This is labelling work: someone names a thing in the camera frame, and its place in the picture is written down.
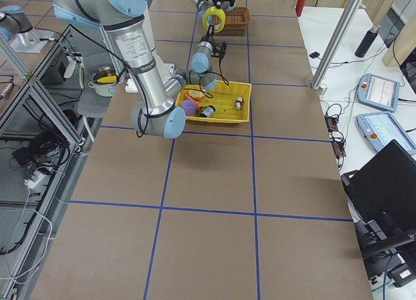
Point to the yellow tape roll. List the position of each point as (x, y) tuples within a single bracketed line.
[(215, 18)]

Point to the brown wicker basket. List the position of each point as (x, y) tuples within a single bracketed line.
[(237, 19)]

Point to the yellow plastic basket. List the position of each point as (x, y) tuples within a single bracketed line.
[(224, 97)]

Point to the bread slice toy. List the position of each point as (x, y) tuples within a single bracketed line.
[(196, 94)]

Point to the orange toy piece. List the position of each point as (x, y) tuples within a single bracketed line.
[(196, 102)]

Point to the purple cube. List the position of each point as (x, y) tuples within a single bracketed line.
[(189, 107)]

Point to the red bottle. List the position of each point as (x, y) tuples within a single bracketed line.
[(299, 7)]

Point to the small black device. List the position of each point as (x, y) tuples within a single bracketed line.
[(314, 55)]

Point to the white pot with corn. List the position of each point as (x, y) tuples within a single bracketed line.
[(103, 81)]

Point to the black orange power strip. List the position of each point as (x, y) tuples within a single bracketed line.
[(337, 139)]

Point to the black water bottle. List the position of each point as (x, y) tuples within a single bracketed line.
[(367, 41)]

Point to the upper teach pendant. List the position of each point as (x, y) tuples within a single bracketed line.
[(378, 92)]

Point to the teach pendant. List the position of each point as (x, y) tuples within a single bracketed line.
[(381, 128), (378, 92)]

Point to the lower teach pendant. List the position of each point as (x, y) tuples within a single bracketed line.
[(381, 128)]

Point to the black laptop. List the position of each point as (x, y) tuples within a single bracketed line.
[(383, 191)]

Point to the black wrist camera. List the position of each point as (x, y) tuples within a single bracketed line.
[(219, 50)]

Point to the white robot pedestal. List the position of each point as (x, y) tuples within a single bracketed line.
[(165, 70)]

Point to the aluminium frame post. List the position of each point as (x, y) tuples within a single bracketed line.
[(340, 30)]

